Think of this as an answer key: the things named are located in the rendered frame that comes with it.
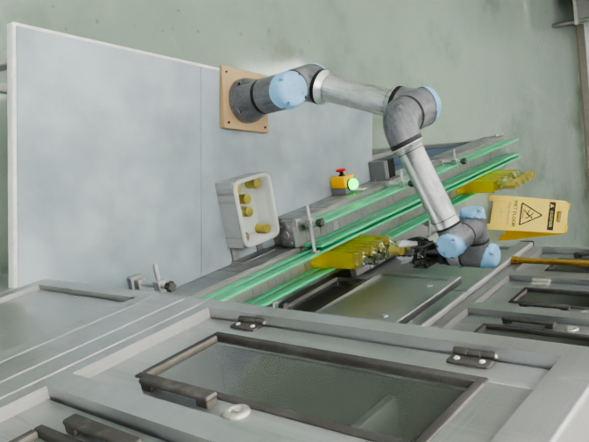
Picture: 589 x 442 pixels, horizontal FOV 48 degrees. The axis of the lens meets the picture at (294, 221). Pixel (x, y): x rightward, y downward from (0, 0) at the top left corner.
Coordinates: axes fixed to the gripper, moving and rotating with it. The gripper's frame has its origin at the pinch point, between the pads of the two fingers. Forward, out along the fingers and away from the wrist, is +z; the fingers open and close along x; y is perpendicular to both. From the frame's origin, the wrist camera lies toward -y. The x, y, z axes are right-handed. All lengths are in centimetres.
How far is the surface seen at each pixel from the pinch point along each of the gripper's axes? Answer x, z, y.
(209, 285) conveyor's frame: -5, 30, 60
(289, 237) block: -9.8, 30.0, 21.3
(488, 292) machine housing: 15.4, -27.0, -7.1
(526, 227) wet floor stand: 75, 83, -312
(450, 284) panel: 12.2, -15.8, -3.3
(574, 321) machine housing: 16, -59, 8
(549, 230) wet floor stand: 78, 66, -316
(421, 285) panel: 12.5, -5.8, -1.1
